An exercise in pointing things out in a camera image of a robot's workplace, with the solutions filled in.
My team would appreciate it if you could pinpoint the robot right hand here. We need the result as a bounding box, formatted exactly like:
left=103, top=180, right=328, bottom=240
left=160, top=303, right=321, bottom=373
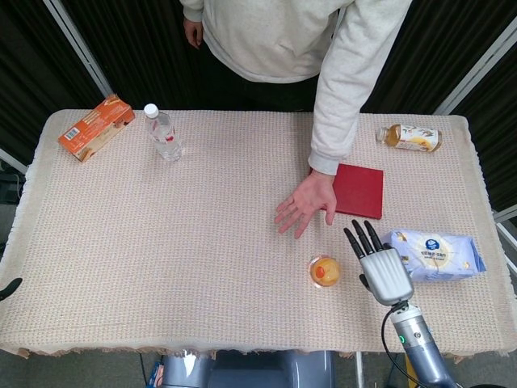
left=343, top=219, right=415, bottom=307

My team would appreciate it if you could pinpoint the person's left hand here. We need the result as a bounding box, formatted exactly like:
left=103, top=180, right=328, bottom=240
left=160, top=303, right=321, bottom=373
left=273, top=169, right=338, bottom=240

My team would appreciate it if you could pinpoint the person's right hand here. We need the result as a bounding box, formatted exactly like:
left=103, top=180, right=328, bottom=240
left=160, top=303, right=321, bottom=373
left=183, top=15, right=205, bottom=50

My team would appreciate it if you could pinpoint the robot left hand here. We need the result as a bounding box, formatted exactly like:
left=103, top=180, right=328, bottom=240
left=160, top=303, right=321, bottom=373
left=0, top=277, right=23, bottom=302

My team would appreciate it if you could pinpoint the clear fruit jelly cup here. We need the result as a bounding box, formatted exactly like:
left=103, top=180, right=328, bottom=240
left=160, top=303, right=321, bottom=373
left=309, top=254, right=344, bottom=289

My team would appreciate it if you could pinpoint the person's left forearm grey sleeve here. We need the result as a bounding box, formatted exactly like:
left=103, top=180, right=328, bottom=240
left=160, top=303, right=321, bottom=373
left=309, top=0, right=413, bottom=177

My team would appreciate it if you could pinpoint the red notebook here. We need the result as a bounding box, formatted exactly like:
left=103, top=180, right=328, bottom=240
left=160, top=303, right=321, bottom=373
left=309, top=162, right=385, bottom=221

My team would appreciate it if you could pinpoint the blue tissue pack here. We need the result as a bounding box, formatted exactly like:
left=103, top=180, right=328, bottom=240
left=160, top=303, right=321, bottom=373
left=379, top=229, right=488, bottom=284

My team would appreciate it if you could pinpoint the person in grey sweatshirt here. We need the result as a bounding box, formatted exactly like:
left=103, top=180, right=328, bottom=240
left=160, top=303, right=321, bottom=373
left=0, top=0, right=517, bottom=211

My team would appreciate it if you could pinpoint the person's body grey sweater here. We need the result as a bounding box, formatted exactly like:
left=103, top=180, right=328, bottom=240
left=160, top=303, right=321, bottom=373
left=179, top=0, right=364, bottom=112

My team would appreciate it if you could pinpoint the clear plastic water bottle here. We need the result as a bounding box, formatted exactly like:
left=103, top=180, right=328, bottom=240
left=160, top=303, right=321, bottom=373
left=143, top=103, right=186, bottom=162

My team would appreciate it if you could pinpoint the yellow tea drink bottle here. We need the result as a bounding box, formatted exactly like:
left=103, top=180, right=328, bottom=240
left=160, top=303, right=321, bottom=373
left=375, top=124, right=443, bottom=154

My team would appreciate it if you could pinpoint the beige woven tablecloth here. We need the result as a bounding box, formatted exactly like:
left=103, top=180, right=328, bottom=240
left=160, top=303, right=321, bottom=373
left=0, top=108, right=517, bottom=361

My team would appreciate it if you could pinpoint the orange biscuit box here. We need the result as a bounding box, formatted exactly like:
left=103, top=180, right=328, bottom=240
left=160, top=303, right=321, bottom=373
left=57, top=93, right=137, bottom=164

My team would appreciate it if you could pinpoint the grey robot torso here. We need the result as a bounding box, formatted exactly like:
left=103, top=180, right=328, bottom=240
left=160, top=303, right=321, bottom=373
left=161, top=349, right=336, bottom=388

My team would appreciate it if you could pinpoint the blue printed package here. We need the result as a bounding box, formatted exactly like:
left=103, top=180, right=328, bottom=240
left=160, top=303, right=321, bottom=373
left=148, top=361, right=166, bottom=388

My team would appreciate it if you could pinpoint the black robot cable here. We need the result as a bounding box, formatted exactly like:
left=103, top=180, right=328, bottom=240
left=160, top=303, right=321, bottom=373
left=381, top=306, right=409, bottom=388

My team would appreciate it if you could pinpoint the white frame pole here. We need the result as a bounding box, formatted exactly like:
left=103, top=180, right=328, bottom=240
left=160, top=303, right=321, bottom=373
left=434, top=27, right=517, bottom=116
left=42, top=0, right=114, bottom=98

